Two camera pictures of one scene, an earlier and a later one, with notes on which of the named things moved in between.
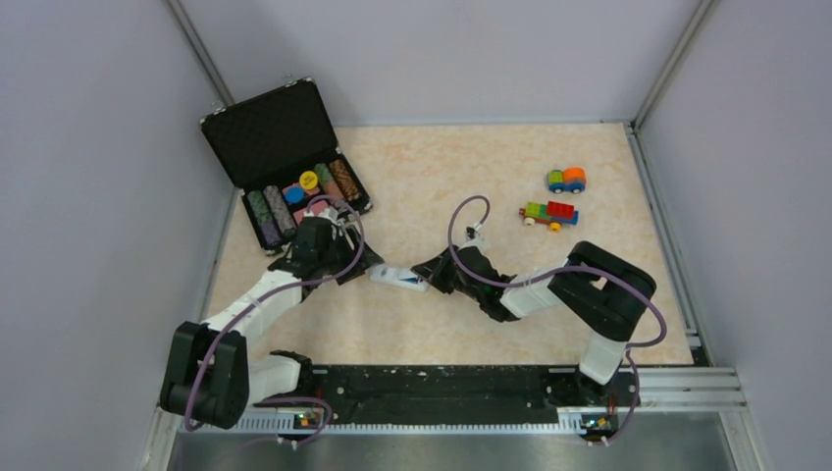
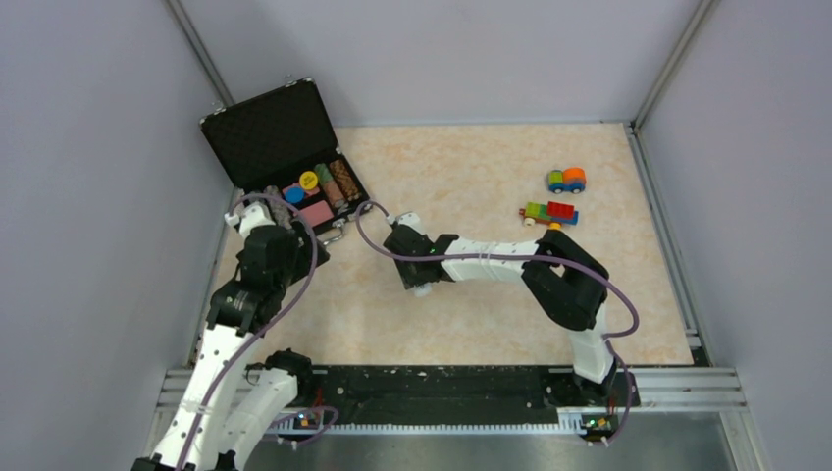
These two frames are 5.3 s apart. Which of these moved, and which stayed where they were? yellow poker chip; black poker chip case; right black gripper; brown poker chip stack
Moved: right black gripper
Stayed: yellow poker chip; brown poker chip stack; black poker chip case
